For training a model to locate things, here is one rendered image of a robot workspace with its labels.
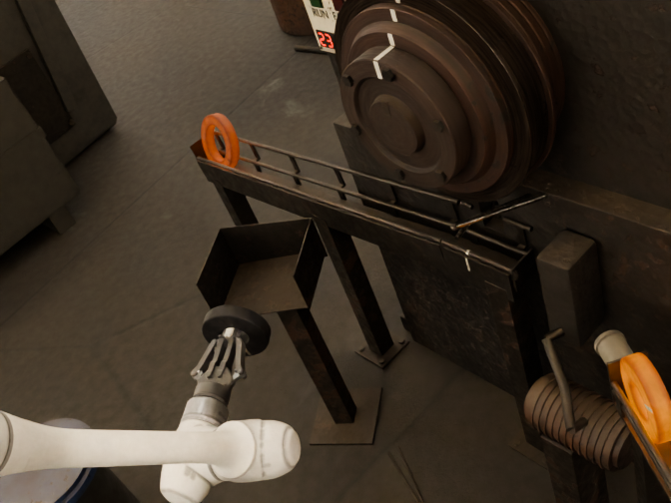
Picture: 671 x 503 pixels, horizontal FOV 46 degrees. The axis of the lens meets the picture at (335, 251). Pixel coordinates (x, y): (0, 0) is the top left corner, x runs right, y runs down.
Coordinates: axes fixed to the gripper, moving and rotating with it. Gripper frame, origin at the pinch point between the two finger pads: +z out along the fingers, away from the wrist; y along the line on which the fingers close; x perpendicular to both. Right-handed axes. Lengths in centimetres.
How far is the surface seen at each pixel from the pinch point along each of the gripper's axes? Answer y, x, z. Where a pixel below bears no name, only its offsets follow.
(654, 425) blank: 86, 1, -27
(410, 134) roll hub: 50, 39, 10
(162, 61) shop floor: -166, -89, 278
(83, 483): -49, -30, -24
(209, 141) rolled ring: -39, -13, 88
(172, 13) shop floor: -184, -93, 345
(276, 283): -0.6, -13.7, 24.2
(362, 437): 7, -72, 13
